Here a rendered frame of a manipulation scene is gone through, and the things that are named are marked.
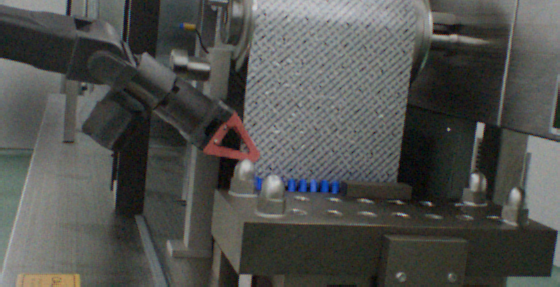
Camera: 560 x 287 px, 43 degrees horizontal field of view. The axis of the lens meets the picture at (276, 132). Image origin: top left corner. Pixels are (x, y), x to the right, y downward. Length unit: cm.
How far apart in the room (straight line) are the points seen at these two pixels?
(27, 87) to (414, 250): 584
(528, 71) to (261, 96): 34
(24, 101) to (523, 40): 580
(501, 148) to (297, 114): 44
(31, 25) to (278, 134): 35
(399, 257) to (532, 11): 36
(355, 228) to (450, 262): 12
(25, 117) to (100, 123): 563
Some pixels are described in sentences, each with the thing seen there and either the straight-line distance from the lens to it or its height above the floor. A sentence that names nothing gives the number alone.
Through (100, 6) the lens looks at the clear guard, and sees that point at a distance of 195.
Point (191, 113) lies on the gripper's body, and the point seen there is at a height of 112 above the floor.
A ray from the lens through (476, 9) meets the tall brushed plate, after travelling 108.
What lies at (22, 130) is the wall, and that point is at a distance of 656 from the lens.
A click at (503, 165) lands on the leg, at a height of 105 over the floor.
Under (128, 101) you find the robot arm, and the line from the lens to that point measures 93.
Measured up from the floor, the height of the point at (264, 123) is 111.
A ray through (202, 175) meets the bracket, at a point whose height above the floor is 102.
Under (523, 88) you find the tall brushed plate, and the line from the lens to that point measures 96.
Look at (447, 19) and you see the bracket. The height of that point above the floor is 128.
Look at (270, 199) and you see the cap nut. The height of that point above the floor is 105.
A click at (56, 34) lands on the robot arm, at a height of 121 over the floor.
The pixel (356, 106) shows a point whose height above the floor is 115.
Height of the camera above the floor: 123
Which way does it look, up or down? 7 degrees down
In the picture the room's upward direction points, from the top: 6 degrees clockwise
